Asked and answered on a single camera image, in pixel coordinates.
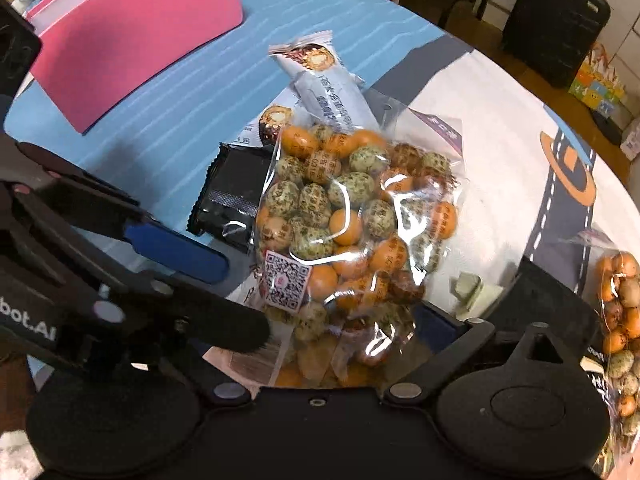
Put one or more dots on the pink storage box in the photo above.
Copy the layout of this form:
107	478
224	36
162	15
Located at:
135	35

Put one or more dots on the small beige plastic piece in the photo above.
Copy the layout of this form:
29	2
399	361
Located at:
472	290

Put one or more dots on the clear bag of speckled nuts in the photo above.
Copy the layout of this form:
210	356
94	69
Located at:
345	225
620	300

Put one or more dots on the black snack packet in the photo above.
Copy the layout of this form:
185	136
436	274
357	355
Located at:
230	190

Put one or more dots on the black suitcase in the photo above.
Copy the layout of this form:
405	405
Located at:
550	15

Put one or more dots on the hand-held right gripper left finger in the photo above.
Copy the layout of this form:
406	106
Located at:
227	391

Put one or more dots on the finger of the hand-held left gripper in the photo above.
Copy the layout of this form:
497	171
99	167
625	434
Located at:
175	252
225	320

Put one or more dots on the colourful paper bag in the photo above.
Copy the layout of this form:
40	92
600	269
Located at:
597	85

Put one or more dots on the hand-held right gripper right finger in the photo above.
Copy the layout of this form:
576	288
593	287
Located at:
432	321

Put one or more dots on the white chocolate ball snack packet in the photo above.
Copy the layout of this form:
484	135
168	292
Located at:
325	85
270	125

